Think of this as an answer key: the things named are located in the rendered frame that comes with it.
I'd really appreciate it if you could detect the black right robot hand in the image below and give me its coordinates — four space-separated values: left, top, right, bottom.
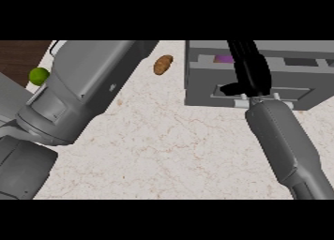
218 39 272 98

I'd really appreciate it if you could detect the purple can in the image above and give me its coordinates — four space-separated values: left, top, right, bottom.
212 54 234 64

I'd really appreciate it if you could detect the grey drawer cabinet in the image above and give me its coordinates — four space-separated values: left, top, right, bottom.
182 39 334 112

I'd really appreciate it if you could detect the brown potato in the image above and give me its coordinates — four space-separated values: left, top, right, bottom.
151 54 175 76

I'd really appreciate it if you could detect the green lime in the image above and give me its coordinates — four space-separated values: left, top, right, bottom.
27 67 51 87

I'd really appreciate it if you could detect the grey drawer front with handle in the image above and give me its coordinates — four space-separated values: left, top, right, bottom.
184 61 334 112

